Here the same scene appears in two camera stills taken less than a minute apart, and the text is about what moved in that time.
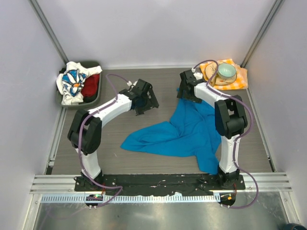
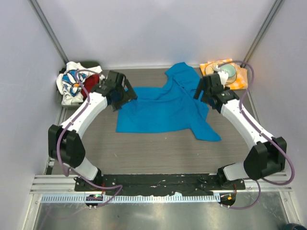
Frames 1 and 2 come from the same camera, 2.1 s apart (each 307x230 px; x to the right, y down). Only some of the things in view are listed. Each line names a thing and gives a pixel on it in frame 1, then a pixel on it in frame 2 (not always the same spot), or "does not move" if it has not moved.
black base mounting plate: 156,184 does not move
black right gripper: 181,94 to 200,86
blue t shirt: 192,131 to 171,108
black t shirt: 63,70 does not move
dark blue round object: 293,226 does not move
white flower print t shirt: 70,84 does not move
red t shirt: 90,89 does not move
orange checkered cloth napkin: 241,82 does not move
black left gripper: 152,103 to 115,105
